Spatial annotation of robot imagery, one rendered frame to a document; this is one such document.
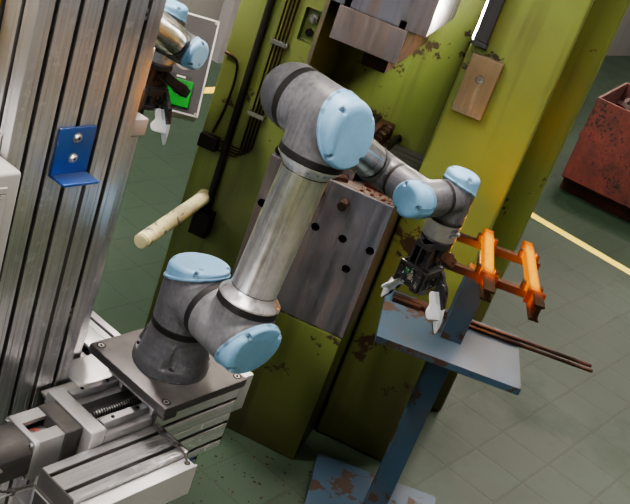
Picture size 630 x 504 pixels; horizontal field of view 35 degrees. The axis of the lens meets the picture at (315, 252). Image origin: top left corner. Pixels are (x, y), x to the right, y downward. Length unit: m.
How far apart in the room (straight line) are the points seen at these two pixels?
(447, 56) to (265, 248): 1.63
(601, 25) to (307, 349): 1.33
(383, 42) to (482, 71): 0.29
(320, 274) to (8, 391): 1.24
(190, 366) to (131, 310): 1.79
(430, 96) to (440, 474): 1.25
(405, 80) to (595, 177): 3.52
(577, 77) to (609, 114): 3.29
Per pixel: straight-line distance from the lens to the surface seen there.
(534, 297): 2.49
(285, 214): 1.68
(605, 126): 6.59
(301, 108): 1.64
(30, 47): 1.56
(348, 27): 2.78
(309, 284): 2.94
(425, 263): 2.10
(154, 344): 1.91
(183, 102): 2.80
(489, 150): 2.90
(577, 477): 3.81
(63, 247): 1.80
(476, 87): 2.85
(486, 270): 2.55
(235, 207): 3.16
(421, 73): 3.24
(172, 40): 2.31
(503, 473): 3.62
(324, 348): 3.00
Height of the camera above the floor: 1.90
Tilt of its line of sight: 25 degrees down
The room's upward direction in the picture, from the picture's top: 20 degrees clockwise
